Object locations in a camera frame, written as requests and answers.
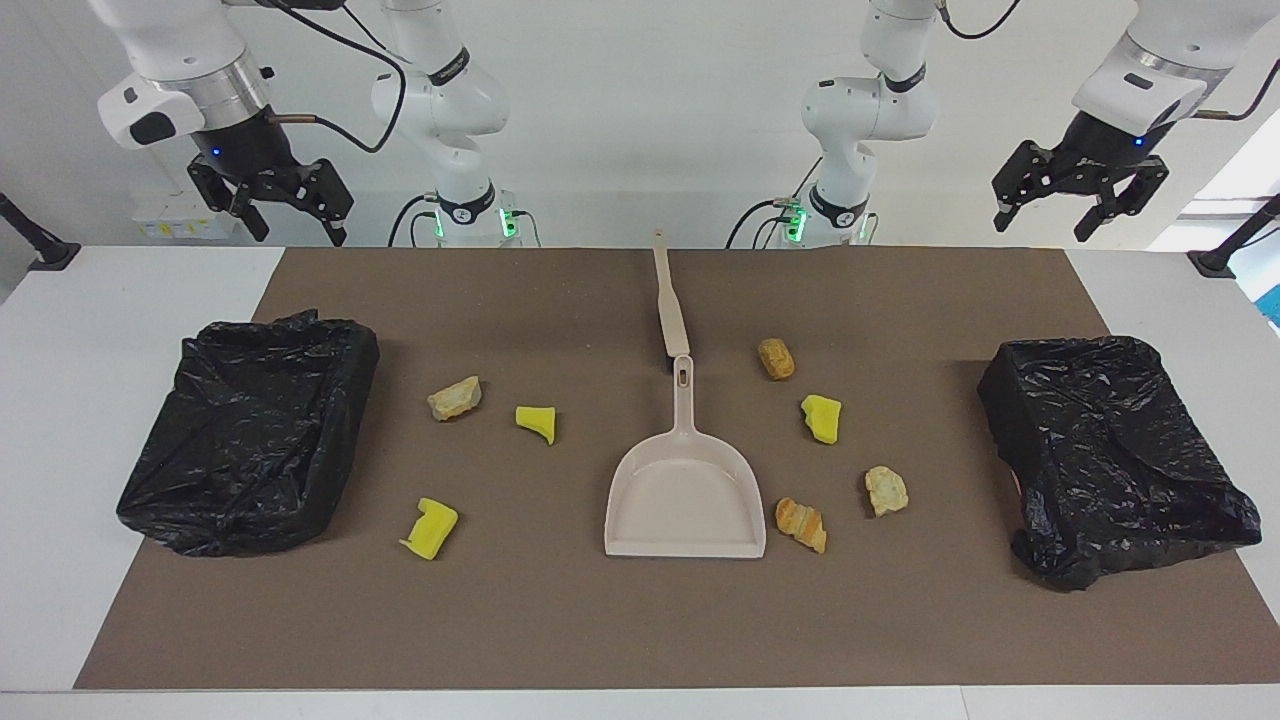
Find black trash bag bin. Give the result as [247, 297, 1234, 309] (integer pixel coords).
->
[977, 335, 1263, 593]
[116, 309, 381, 558]

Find yellow sponge wedge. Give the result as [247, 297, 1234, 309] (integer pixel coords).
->
[800, 394, 843, 445]

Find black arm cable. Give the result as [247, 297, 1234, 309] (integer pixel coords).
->
[235, 0, 409, 156]
[935, 0, 1280, 123]

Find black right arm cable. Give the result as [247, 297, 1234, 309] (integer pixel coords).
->
[235, 0, 409, 156]

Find ridged croissant piece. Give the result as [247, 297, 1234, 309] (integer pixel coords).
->
[775, 497, 829, 554]

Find white cardboard box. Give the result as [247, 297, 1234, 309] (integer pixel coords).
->
[132, 190, 241, 241]

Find black base cable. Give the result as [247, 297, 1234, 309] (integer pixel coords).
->
[388, 193, 441, 248]
[727, 155, 826, 249]

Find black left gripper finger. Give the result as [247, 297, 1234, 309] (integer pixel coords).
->
[992, 140, 1063, 233]
[1075, 158, 1171, 243]

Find notched yellow sponge piece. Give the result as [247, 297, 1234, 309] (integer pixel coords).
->
[399, 497, 460, 561]

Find pale beige bread chunk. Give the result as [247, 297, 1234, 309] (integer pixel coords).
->
[865, 465, 910, 518]

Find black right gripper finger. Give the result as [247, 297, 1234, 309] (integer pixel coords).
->
[188, 158, 271, 243]
[290, 158, 356, 248]

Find beige grey foam chunk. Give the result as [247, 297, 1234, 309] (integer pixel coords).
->
[427, 376, 483, 422]

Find beige plastic dustpan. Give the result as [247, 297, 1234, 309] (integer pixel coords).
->
[604, 355, 768, 559]

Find black camera stand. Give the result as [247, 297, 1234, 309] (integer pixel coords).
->
[0, 192, 81, 272]
[1188, 195, 1280, 279]

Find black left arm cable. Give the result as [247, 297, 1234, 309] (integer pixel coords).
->
[935, 0, 1280, 123]

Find brown table mat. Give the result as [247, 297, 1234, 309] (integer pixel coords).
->
[75, 247, 1280, 691]

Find beige hand brush black bristles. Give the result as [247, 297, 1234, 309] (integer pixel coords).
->
[653, 230, 693, 373]

